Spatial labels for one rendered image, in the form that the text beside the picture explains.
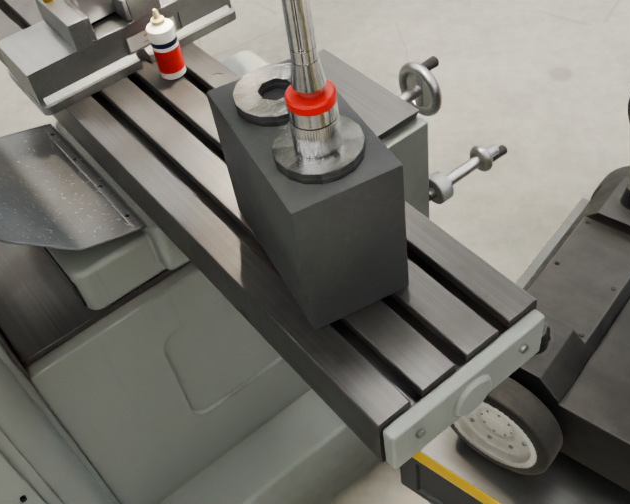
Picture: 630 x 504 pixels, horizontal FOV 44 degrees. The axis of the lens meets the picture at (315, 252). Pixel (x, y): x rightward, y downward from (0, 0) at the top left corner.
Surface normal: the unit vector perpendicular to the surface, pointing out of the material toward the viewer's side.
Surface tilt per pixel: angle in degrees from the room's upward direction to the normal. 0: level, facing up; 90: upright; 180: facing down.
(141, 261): 90
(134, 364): 90
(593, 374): 0
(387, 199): 90
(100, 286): 90
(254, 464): 0
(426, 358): 0
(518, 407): 18
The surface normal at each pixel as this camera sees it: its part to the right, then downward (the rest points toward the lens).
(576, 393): -0.12, -0.65
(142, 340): 0.62, 0.55
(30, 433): 0.89, 0.24
